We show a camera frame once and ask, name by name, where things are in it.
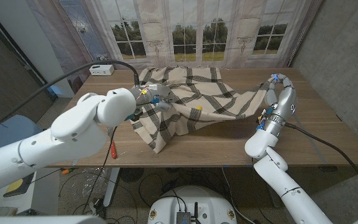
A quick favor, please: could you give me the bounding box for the thin black left wrist cable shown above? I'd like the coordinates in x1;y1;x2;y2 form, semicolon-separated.
82;126;117;215

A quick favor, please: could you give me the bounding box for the black box on torso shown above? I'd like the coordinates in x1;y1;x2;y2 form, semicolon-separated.
175;202;202;224

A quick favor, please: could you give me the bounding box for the white table leg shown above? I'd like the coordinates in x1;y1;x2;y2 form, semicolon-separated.
103;167;121;206

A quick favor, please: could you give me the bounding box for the fork with orange handle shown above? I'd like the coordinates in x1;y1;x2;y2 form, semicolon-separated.
107;126;117;159

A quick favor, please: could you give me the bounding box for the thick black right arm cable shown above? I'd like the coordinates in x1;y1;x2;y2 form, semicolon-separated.
284;122;358;205

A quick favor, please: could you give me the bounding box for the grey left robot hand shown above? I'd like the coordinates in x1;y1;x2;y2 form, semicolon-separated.
131;83;175;113

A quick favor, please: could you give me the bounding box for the white power box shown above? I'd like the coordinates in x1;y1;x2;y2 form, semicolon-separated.
88;64;115;77

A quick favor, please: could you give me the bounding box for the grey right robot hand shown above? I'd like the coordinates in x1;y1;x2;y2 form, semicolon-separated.
257;73;298;138

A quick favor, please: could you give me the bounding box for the white floor cable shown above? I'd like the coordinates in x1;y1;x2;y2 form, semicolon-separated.
221;167;256;224

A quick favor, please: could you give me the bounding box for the black floor cable loop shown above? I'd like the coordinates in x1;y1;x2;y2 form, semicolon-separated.
137;172;167;208

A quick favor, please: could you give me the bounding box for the cream plaid scarf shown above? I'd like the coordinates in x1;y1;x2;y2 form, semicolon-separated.
131;66;276;154

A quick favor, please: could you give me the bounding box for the printed window backdrop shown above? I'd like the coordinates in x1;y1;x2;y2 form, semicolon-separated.
25;0;324;94

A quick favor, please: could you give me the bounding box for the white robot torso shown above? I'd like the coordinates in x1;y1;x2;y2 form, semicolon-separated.
147;185;238;224

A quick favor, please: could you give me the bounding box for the yellow and black floor pad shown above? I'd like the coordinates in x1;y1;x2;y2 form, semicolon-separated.
3;174;35;197

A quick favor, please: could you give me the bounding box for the blue chair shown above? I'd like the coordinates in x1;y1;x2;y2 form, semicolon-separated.
0;114;47;156

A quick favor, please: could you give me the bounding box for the dark round floor fan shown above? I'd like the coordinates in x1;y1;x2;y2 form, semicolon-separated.
119;167;143;183

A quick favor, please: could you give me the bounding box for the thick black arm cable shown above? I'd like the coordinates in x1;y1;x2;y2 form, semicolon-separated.
284;122;358;205
0;60;141;138

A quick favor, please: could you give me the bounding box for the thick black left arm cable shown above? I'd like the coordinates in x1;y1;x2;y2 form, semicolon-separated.
0;60;141;138

